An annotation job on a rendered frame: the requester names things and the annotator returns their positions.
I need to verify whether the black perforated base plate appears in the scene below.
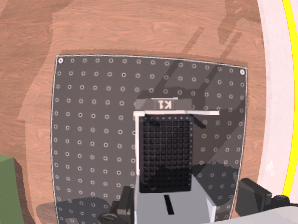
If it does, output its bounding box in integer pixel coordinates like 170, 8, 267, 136
50, 54, 248, 224

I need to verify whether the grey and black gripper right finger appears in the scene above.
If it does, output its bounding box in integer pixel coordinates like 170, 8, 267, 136
235, 178, 298, 217

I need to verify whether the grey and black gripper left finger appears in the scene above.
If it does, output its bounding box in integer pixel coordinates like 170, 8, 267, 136
97, 186, 135, 224

